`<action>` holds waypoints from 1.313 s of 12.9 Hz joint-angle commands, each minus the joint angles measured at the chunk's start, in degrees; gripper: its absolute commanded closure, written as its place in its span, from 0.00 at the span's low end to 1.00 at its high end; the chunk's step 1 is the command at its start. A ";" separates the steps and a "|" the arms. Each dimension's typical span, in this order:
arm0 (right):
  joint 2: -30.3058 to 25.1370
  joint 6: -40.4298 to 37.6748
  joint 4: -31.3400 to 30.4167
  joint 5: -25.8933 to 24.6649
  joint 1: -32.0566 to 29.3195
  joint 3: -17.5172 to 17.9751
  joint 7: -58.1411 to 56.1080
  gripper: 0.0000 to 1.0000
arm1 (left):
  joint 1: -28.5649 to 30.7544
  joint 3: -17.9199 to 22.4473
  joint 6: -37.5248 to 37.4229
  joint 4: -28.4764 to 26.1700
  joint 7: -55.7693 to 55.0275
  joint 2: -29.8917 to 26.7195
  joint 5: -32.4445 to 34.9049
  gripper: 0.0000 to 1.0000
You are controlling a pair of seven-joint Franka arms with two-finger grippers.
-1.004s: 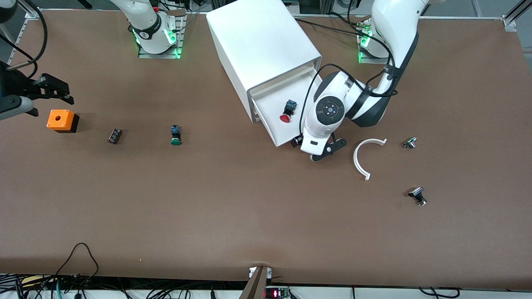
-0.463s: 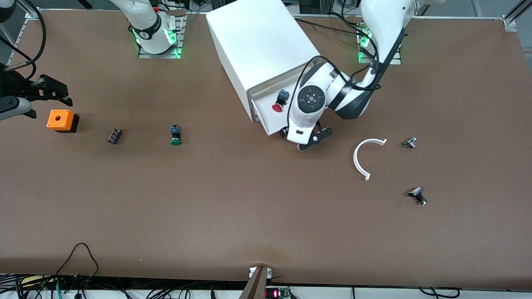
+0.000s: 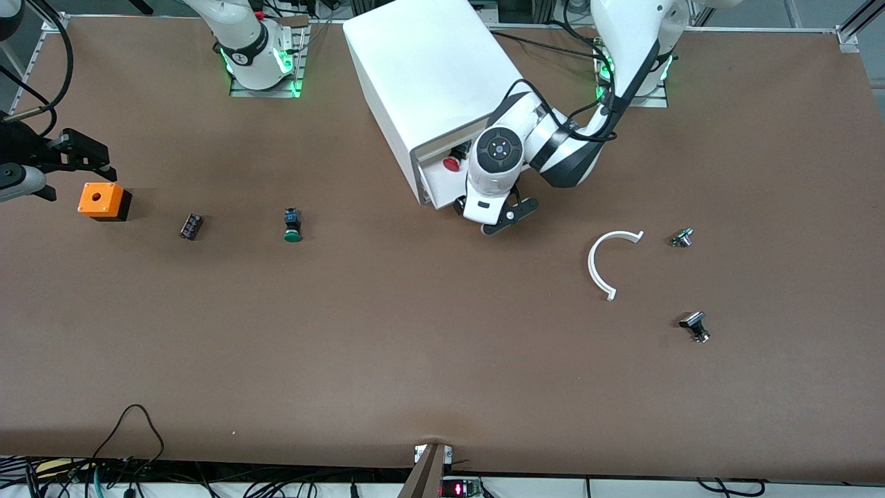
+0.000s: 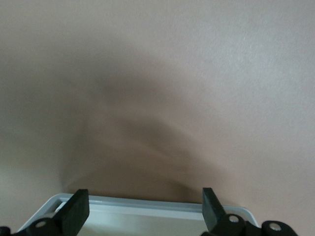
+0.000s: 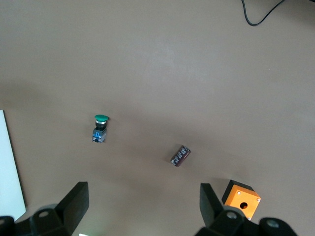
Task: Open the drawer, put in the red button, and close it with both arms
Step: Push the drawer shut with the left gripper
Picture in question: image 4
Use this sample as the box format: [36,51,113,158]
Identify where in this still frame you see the white drawer cabinet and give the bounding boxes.
[17,193,260,236]

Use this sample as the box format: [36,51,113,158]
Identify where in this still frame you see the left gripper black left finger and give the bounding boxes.
[53,188,90,236]

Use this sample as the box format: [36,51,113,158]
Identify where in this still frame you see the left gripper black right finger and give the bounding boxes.
[202,187,247,236]

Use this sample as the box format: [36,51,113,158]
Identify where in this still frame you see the white plastic drawer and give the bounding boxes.
[55,200,210,236]

